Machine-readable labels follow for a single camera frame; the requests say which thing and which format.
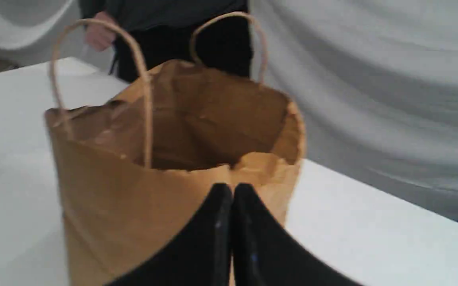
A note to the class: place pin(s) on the person's right hand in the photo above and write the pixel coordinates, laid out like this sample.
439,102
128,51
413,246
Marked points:
97,37

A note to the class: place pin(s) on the person's dark torso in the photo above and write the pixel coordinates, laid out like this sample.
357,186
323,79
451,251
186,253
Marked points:
163,29

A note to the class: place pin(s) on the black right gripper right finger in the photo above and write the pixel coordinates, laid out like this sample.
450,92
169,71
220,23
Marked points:
266,255

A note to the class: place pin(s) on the brown paper bag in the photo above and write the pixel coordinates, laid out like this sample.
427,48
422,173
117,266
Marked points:
132,172

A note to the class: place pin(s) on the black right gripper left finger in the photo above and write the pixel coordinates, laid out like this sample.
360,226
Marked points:
199,255

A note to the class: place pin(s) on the white draped backdrop cloth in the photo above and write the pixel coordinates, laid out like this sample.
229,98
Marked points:
376,80

